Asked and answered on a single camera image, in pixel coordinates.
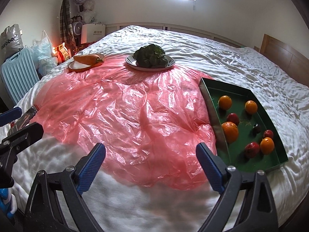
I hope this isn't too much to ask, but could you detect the orange rimmed oval dish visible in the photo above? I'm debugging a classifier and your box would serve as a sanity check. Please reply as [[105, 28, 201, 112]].
[[68, 53, 104, 73]]

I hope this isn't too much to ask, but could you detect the white cardboard box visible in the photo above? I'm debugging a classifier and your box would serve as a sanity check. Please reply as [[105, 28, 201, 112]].
[[81, 24, 106, 44]]

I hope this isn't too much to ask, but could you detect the small dark red apple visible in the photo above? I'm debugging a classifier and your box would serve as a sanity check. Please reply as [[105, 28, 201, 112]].
[[263, 129, 274, 139]]

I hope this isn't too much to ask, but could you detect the dark purple plum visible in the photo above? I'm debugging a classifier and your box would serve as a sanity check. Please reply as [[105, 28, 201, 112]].
[[252, 123, 261, 135]]

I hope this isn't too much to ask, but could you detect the light blue suitcase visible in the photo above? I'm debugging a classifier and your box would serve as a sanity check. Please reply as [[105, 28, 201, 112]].
[[1, 48, 39, 105]]

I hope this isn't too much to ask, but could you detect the textured mandarin orange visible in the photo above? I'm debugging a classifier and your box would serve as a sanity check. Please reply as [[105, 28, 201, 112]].
[[222, 122, 239, 143]]

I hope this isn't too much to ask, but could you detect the carrot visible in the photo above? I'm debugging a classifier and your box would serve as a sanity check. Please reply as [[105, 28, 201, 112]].
[[73, 54, 104, 66]]

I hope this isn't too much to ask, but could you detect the smooth orange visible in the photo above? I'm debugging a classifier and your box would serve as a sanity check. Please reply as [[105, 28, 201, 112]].
[[260, 137, 274, 155]]

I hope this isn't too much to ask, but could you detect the plaid scarf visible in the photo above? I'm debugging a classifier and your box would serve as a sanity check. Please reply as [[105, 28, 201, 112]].
[[59, 0, 76, 53]]

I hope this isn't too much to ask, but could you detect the green leafy bok choy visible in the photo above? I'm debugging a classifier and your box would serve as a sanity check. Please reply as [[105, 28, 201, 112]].
[[133, 44, 168, 68]]

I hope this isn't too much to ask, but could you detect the translucent blue plastic bag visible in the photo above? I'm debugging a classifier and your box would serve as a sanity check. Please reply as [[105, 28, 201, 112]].
[[31, 30, 58, 78]]

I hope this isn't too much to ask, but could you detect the small grey fan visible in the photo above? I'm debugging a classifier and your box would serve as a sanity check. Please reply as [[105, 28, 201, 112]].
[[72, 21, 83, 36]]

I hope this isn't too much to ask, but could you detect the orange in green tray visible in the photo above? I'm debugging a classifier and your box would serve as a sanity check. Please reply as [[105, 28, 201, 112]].
[[218, 95, 233, 111]]

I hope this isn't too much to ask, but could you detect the green rectangular tray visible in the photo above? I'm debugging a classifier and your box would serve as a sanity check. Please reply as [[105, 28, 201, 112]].
[[199, 78, 288, 173]]

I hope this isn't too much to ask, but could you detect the white plate with dark rim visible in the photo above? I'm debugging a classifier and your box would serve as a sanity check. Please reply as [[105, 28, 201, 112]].
[[125, 55, 175, 72]]

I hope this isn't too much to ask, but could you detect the grey printed bag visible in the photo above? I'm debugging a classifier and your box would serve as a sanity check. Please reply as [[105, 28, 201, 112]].
[[1, 24, 24, 60]]

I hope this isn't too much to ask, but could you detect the large red apple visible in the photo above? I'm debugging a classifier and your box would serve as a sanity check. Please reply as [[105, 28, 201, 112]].
[[244, 142, 260, 159]]

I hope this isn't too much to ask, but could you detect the wooden headboard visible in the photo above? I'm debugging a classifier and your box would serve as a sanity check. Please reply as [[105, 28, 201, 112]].
[[259, 34, 309, 86]]

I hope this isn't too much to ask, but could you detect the pink plastic sheet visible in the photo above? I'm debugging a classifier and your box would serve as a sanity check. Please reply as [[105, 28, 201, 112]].
[[34, 55, 216, 190]]

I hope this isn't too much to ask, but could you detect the red and yellow package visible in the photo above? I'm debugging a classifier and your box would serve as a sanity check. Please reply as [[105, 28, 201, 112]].
[[52, 43, 71, 64]]

